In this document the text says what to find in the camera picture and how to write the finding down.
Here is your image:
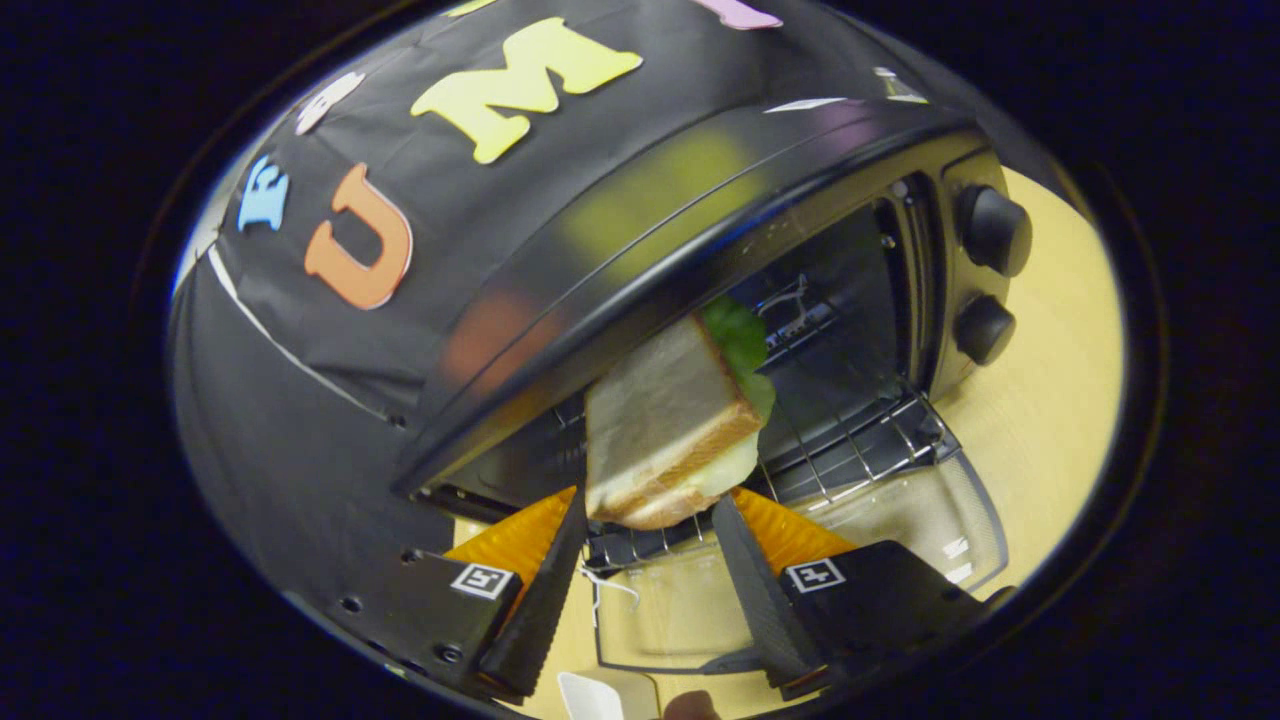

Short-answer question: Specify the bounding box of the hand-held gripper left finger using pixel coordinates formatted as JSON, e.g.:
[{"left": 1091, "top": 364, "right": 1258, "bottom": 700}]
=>
[{"left": 320, "top": 486, "right": 589, "bottom": 701}]

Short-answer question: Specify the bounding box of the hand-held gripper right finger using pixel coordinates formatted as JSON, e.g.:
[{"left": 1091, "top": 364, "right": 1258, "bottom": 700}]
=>
[{"left": 710, "top": 487, "right": 1016, "bottom": 701}]

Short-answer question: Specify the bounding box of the toast sandwich with lettuce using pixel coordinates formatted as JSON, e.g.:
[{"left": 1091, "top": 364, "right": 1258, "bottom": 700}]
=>
[{"left": 583, "top": 296, "right": 778, "bottom": 532}]

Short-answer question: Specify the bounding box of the black toaster oven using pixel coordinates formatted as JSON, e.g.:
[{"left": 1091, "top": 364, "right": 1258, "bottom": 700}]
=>
[{"left": 390, "top": 98, "right": 1036, "bottom": 681}]

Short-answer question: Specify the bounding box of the white rectangular tray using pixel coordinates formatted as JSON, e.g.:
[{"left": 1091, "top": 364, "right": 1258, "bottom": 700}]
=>
[{"left": 557, "top": 671, "right": 627, "bottom": 720}]

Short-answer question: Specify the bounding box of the white string tag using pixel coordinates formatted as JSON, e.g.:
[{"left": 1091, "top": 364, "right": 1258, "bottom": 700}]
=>
[{"left": 579, "top": 564, "right": 641, "bottom": 628}]

